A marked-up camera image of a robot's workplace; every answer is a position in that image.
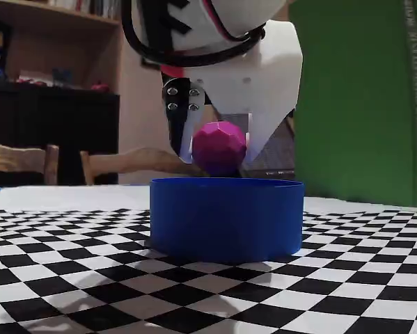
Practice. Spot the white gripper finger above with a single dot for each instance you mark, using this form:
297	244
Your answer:
267	128

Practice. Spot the framed picture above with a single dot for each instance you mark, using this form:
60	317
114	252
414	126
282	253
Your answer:
149	64

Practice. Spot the wooden chair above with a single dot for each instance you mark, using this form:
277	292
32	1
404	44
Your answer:
138	160
16	156

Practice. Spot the small red object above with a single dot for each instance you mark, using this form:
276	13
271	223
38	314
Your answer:
100	86

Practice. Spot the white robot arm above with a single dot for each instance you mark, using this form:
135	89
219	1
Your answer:
201	38

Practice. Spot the blue round box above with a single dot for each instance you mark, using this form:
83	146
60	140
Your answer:
225	222

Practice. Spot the blue glass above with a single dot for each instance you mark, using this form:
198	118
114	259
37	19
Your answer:
61	78

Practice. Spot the red white flat object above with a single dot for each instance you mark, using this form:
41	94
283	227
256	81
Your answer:
34	81

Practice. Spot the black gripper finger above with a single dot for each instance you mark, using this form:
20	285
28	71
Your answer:
178	118

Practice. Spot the pink faceted ball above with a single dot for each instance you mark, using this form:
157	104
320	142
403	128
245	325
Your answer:
218	146

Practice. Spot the white red gripper body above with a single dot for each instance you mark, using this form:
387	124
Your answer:
260	81

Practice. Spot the black cabinet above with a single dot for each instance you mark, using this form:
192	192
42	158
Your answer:
37	121

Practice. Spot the large green book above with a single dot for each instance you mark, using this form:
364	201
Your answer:
351	104

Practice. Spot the row of books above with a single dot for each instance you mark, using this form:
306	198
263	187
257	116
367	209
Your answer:
90	7

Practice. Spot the light wooden shelf unit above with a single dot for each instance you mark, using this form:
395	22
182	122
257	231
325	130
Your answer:
55	45

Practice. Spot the black white checkered mat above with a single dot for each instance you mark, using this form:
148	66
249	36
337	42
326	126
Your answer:
90	278

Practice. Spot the open laptop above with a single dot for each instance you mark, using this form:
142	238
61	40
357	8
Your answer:
281	153

